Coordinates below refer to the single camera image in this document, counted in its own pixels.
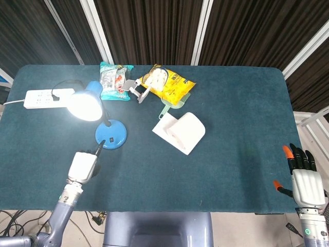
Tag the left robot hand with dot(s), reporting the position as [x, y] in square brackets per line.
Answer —
[83, 166]

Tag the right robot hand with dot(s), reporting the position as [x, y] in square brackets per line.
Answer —
[306, 185]

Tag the blue desk lamp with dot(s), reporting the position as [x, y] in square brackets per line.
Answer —
[102, 115]

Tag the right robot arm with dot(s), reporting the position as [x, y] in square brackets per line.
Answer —
[314, 227]

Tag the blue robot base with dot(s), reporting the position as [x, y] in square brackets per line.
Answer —
[158, 229]

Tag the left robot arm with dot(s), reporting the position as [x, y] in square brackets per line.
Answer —
[51, 221]

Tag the black plug on floor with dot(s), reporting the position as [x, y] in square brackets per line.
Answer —
[99, 218]

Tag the white power strip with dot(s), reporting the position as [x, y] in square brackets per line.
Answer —
[46, 98]

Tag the teal table cloth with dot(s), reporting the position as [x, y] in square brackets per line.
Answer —
[164, 167]

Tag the teal snack bag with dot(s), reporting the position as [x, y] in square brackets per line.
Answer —
[114, 82]

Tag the grey white clip tool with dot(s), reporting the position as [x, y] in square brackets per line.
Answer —
[137, 90]

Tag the green plastic scoop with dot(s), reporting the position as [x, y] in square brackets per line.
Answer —
[172, 106]

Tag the yellow snack bag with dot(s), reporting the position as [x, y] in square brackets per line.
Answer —
[169, 83]

